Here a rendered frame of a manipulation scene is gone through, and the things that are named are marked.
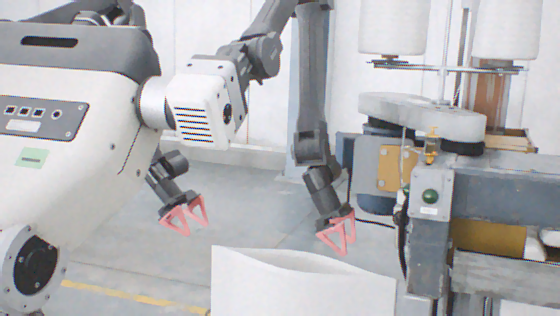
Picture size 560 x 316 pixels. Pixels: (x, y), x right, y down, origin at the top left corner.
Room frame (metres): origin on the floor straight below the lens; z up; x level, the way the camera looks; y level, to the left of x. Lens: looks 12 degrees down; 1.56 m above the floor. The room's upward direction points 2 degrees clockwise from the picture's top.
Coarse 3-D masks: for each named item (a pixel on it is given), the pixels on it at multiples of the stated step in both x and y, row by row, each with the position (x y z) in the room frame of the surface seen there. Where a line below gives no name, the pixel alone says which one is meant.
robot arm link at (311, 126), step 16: (320, 0) 1.39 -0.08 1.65; (304, 16) 1.38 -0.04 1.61; (320, 16) 1.39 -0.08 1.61; (304, 32) 1.37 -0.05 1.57; (320, 32) 1.38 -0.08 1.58; (304, 48) 1.35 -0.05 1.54; (320, 48) 1.37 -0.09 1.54; (304, 64) 1.34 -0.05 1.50; (320, 64) 1.35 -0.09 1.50; (304, 80) 1.32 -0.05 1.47; (320, 80) 1.34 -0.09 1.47; (304, 96) 1.31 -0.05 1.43; (320, 96) 1.32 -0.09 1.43; (304, 112) 1.30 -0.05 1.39; (320, 112) 1.30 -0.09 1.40; (304, 128) 1.28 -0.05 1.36; (320, 128) 1.27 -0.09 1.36; (304, 144) 1.27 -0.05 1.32; (320, 144) 1.26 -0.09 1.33; (304, 160) 1.28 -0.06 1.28
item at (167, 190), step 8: (160, 184) 1.39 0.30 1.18; (168, 184) 1.40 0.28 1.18; (176, 184) 1.42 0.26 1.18; (160, 192) 1.39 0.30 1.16; (168, 192) 1.39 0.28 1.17; (176, 192) 1.39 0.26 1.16; (184, 192) 1.41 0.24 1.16; (168, 200) 1.38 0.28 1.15; (176, 200) 1.36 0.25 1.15; (160, 208) 1.36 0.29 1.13
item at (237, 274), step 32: (224, 256) 1.37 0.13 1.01; (256, 256) 1.38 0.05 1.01; (288, 256) 1.38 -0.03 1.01; (320, 256) 1.35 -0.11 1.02; (224, 288) 1.37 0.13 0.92; (256, 288) 1.30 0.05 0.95; (288, 288) 1.25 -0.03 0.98; (320, 288) 1.23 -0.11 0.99; (352, 288) 1.23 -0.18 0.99; (384, 288) 1.23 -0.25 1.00
